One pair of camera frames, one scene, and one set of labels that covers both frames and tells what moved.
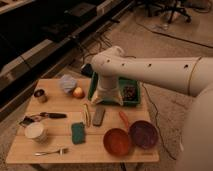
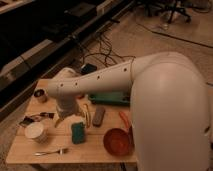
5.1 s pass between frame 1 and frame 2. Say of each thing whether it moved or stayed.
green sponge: stayed
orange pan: stayed
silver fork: stayed
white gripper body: moved
